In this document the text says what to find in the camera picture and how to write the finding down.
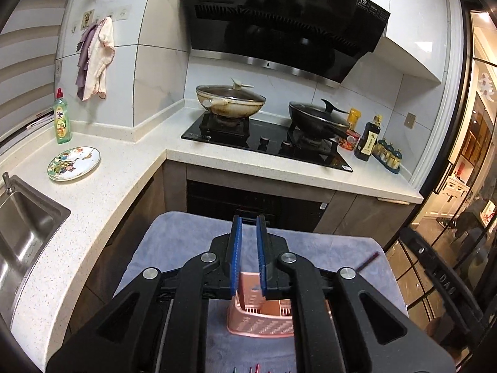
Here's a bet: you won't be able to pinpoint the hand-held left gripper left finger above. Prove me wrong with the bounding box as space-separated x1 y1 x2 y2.
47 214 244 373

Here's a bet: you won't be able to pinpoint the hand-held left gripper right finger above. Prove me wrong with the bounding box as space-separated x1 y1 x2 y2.
256 214 456 373

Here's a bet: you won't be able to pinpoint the pink plastic utensil holder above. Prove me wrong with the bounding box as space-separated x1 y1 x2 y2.
227 271 335 338

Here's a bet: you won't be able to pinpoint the dark purple chopstick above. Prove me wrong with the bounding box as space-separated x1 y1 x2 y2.
356 252 381 272

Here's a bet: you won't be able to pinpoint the built-in black oven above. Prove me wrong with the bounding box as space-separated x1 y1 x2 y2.
186 180 337 234

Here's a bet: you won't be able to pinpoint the blue-grey fluffy towel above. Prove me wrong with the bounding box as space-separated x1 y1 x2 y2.
112 210 409 373

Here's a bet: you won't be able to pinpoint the black gas stove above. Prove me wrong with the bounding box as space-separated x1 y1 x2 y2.
180 111 354 173

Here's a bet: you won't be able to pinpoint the glass sliding door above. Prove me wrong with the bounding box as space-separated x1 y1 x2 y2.
388 4 497 319

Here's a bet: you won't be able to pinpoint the rack of spice jars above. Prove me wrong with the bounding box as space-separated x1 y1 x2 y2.
372 139 403 175

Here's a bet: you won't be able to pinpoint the red-lidded jar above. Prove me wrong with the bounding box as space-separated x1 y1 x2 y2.
337 128 362 152

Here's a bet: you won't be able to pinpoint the black pan with lid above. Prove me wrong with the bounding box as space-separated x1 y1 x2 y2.
288 99 352 141

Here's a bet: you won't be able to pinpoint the dark soy sauce bottle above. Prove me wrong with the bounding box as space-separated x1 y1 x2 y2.
353 115 383 162

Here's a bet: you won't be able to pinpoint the beige wok with glass lid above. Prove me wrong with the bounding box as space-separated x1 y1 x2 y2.
195 78 268 119

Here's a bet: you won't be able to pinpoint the painted ceramic plate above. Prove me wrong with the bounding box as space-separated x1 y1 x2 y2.
47 146 102 182

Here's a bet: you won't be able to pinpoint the stainless steel sink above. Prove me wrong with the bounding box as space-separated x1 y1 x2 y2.
0 173 71 315

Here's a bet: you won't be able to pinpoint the green dish soap bottle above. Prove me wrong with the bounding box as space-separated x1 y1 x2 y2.
53 87 74 145

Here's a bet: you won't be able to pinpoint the black range hood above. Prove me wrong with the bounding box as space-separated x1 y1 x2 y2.
179 0 391 88

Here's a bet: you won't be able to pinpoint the window blinds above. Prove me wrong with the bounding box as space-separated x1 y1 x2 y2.
0 0 75 137

